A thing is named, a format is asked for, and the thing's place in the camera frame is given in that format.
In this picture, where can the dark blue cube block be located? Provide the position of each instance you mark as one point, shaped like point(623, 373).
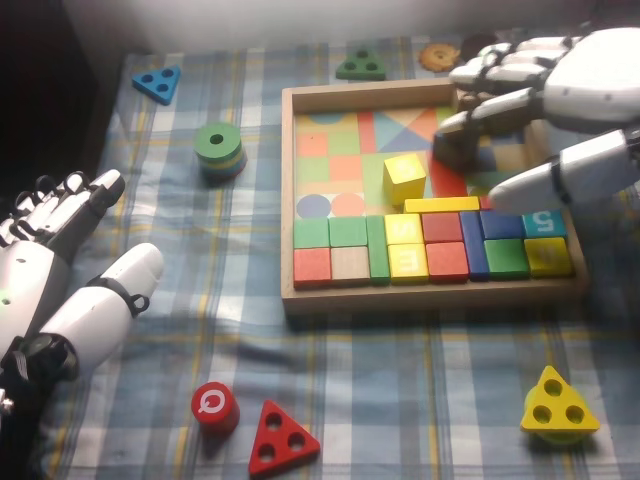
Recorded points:
point(482, 157)

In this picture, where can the red triangle with holes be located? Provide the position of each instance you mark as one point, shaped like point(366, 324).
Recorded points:
point(280, 438)

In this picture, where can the yellow cube block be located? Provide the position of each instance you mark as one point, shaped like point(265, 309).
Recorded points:
point(404, 175)

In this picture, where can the light brown wooden block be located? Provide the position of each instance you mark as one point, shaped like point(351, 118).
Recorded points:
point(462, 102)

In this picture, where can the red cylinder with Q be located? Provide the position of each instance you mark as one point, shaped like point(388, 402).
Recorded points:
point(216, 420)

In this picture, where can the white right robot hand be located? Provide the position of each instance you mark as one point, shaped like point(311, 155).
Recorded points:
point(590, 85)

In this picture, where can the tan flower biscuit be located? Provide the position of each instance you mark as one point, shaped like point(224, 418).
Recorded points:
point(431, 62)

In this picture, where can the yellow triangle with holes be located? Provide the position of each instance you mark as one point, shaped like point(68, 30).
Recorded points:
point(556, 404)

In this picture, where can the green triangle with holes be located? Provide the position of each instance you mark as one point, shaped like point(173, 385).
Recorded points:
point(361, 63)

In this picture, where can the blue triangle with holes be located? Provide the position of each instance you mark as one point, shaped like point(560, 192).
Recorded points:
point(157, 82)

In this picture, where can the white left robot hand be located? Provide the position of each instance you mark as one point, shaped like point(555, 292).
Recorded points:
point(30, 290)

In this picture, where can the dark chocolate round biscuit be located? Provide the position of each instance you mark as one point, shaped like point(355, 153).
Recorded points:
point(472, 42)

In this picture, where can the wooden tray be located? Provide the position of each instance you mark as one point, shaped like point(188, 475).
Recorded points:
point(430, 300)

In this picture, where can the blue plaid cloth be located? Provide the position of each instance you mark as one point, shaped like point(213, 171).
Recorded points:
point(400, 375)

